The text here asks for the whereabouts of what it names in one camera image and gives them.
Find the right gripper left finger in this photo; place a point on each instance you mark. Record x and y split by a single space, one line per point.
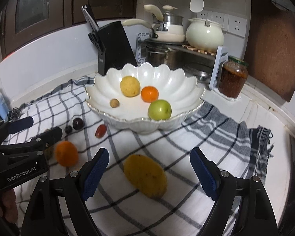
43 215

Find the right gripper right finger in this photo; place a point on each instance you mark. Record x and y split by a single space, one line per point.
255 215

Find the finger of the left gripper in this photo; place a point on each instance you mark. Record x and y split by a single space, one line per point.
13 127
39 143

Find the brown spotted banana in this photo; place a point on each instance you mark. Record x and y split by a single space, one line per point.
49 152

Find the large orange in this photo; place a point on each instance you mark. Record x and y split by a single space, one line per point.
66 154

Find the large dark plum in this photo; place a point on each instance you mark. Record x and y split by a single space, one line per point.
78 124

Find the red grape tomato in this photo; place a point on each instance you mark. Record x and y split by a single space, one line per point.
101 131

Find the small tan round fruit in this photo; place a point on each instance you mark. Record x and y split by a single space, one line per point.
114 103

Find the green apple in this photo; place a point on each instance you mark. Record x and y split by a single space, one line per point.
159 110

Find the yellow lemon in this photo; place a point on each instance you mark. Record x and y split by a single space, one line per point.
130 86

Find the small orange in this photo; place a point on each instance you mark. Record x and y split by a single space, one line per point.
149 94

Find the checkered white kitchen cloth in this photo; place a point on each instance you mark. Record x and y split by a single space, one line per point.
117 207

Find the left hand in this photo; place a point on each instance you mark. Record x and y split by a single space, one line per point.
8 206

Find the blue pump soap bottle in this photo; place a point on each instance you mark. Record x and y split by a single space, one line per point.
3 108

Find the white scalloped fruit bowl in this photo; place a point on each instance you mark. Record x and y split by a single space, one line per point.
183 93

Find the glass jar of preserves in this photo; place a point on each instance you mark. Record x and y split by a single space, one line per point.
233 77

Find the black knife block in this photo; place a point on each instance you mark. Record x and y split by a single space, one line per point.
117 50

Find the dark shelf rack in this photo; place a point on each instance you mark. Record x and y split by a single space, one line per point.
206 68

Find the wooden trivet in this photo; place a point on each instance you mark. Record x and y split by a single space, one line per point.
201 51

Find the steel pot under rack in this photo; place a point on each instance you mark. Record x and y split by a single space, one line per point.
163 55

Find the brown wooden cutting board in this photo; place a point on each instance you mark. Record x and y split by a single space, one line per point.
270 50

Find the cream ceramic pot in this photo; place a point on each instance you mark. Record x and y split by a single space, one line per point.
204 34

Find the steel lidded milk pot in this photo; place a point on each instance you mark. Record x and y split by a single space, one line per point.
166 20

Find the white rice spoon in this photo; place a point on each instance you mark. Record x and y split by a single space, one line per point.
196 6

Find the brown window frame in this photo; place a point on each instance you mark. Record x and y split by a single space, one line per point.
24 21

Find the cream saucepan with handle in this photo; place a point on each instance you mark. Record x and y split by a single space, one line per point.
164 33

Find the white wall socket strip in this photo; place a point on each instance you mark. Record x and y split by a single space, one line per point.
231 24

